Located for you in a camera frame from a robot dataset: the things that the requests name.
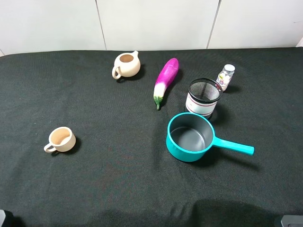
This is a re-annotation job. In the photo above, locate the black mesh pen holder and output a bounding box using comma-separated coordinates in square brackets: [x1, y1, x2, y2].
[185, 78, 223, 118]

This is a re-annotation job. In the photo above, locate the black tablecloth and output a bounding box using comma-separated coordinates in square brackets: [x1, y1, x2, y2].
[0, 48, 303, 227]

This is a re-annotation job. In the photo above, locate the purple white toy eggplant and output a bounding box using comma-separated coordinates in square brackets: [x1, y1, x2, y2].
[153, 58, 179, 110]

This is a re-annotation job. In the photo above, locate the small clear candy jar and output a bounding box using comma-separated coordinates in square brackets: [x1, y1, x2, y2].
[216, 64, 235, 91]

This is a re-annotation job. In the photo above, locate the teal saucepan with handle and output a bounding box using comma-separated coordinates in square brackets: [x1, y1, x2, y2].
[166, 112, 254, 162]

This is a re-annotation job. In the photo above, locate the small beige ceramic cup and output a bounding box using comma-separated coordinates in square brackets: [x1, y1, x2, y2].
[44, 127, 76, 153]

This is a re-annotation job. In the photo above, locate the beige ceramic teapot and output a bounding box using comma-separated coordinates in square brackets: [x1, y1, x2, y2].
[112, 51, 141, 79]

